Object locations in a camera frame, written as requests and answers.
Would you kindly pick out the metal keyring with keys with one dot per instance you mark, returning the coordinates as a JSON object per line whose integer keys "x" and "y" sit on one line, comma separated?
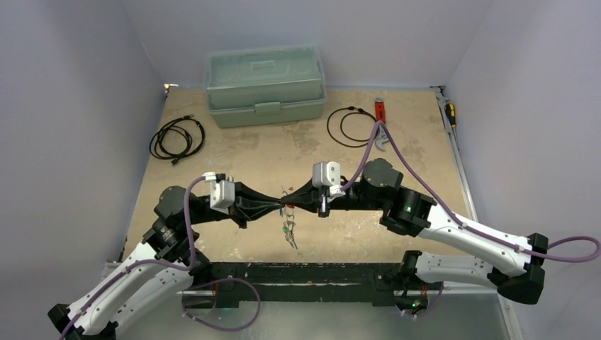
{"x": 288, "y": 227}

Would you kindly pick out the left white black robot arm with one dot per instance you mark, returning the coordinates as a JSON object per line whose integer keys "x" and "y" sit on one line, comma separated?
{"x": 165, "y": 261}

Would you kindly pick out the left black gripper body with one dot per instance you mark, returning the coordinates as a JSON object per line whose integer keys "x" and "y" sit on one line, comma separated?
{"x": 234, "y": 210}

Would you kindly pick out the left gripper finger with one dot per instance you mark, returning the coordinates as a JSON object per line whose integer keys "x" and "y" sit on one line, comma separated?
{"x": 256, "y": 198}
{"x": 248, "y": 213}

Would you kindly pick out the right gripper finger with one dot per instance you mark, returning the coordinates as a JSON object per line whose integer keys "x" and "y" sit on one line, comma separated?
{"x": 306, "y": 195}
{"x": 303, "y": 207}

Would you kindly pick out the key with blue tag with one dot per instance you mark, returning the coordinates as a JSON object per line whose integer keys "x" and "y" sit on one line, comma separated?
{"x": 287, "y": 210}

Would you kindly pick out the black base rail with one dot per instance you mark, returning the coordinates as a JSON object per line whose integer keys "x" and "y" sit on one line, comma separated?
{"x": 231, "y": 283}

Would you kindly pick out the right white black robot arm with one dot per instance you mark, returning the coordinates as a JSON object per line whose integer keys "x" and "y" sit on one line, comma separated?
{"x": 490, "y": 258}

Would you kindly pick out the red handled adjustable wrench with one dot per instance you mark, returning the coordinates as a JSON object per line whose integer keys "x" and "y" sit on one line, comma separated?
{"x": 380, "y": 111}

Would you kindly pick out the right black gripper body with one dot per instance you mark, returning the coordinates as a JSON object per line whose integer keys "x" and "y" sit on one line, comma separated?
{"x": 322, "y": 202}

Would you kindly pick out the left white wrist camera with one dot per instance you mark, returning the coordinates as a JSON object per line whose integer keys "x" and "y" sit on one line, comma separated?
{"x": 222, "y": 191}

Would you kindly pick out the green plastic toolbox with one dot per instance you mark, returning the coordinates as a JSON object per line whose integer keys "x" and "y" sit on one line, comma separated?
{"x": 267, "y": 85}

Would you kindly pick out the yellow black screwdriver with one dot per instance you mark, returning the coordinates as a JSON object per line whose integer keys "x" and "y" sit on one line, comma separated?
{"x": 450, "y": 114}

